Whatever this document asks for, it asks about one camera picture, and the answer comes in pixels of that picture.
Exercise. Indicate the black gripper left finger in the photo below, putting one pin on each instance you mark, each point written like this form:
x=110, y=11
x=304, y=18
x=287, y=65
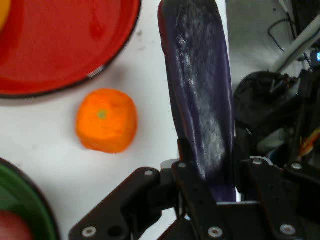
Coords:
x=130, y=207

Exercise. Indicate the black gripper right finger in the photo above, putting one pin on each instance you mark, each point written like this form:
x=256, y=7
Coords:
x=287, y=200

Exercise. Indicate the purple toy eggplant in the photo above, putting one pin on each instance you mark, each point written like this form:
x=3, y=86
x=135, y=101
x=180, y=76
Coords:
x=200, y=87

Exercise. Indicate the orange toy carrot chunk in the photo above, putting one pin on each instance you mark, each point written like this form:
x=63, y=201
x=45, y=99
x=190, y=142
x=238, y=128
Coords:
x=107, y=122

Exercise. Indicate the black equipment pile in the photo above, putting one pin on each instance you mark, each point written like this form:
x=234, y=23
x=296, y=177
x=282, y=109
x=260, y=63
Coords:
x=262, y=105

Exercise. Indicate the dark green round plate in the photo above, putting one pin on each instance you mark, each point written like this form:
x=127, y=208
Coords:
x=27, y=200

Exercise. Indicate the red toy potato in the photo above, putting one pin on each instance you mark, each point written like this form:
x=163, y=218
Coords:
x=12, y=227

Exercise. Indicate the grey metal bar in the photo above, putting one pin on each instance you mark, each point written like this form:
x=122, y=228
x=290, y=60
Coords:
x=297, y=45

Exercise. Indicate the red round plate black rim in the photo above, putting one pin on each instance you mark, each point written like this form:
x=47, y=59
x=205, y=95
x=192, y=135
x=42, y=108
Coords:
x=55, y=45

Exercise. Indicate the yellow orange toy mango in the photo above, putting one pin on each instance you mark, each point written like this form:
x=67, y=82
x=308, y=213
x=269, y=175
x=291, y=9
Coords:
x=3, y=15

